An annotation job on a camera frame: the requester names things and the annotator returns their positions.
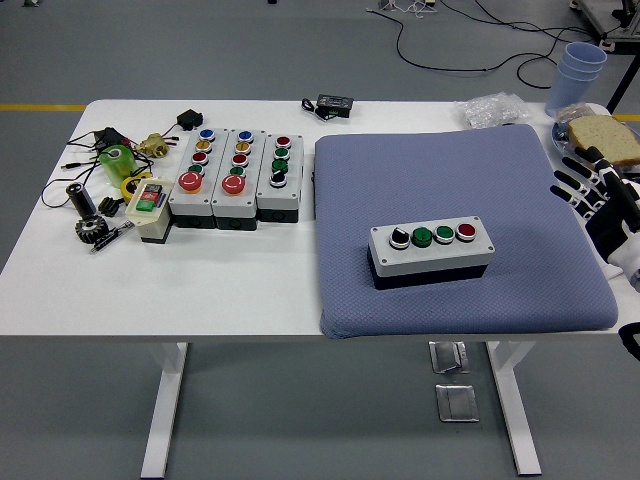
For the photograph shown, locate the black metal rod tool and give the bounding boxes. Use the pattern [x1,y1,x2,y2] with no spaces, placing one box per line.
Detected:
[88,219,135,255]

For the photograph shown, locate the blue-grey quilted mat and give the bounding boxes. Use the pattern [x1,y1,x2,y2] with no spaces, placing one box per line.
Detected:
[312,123,621,341]

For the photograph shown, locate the brown bread slice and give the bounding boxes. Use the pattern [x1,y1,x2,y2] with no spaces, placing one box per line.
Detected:
[555,103,609,124]

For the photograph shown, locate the thin black cable with plug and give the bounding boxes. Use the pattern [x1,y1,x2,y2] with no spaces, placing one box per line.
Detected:
[40,149,109,209]

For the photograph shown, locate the open metal floor socket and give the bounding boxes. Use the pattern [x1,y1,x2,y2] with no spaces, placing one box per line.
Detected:
[428,341,471,375]

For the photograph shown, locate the black metal cylinder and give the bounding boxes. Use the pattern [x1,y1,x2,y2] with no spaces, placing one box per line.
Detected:
[66,182,96,219]

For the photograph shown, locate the aluminium frame stand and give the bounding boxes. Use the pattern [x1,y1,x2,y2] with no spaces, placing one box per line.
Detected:
[569,0,640,116]

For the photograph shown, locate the black power adapter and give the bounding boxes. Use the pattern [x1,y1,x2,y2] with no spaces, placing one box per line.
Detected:
[94,127,129,150]

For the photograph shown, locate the black servo motor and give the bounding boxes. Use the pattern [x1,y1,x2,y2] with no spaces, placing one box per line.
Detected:
[175,109,206,132]

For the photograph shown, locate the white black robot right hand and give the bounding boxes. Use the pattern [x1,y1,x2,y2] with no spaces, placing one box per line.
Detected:
[549,144,640,294]

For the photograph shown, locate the clear plastic bread wrap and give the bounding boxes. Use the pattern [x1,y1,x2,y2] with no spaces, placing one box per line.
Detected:
[551,119,640,174]

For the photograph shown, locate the large black bevel gear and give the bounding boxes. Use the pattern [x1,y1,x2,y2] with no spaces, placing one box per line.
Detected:
[74,215,110,245]

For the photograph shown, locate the green transparent tape roll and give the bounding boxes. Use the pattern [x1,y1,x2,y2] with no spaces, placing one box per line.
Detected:
[98,143,139,185]

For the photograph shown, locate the clear plastic bag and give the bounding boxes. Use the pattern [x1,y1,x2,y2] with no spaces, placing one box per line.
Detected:
[453,92,530,130]

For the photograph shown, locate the closed metal floor socket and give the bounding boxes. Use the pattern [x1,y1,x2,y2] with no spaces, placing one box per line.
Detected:
[434,383,480,424]

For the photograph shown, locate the white box with green switch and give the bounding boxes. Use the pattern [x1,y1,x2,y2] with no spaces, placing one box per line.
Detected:
[123,174,176,246]

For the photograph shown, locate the yellow tape roll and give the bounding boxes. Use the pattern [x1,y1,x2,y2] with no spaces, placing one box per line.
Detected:
[119,172,154,204]

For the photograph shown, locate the black digital meter module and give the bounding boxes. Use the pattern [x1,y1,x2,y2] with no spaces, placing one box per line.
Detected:
[301,93,355,121]

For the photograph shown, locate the light blue plastic cup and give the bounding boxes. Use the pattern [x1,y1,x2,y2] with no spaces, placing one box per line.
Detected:
[559,42,609,76]
[543,69,599,119]
[555,62,601,84]

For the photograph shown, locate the white bread slice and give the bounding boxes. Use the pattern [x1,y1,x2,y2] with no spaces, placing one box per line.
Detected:
[566,114,640,169]

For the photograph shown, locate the black floor cable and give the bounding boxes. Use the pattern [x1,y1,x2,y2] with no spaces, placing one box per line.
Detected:
[394,0,611,91]

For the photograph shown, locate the grey four-control button box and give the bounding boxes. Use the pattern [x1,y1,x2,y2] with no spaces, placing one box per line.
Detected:
[256,132,306,224]
[367,215,496,291]

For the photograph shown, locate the grey five-button emergency stop box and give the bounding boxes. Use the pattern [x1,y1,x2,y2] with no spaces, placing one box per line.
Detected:
[212,127,269,232]
[167,127,229,230]

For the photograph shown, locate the white floor cables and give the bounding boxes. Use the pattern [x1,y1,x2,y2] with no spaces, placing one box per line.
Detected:
[364,0,439,19]

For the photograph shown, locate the white table leg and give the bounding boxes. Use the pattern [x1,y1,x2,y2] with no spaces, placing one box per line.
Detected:
[139,342,190,480]
[485,339,544,476]

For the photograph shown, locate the brass valve fitting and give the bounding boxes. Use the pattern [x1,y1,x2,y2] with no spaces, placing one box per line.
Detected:
[134,132,170,159]

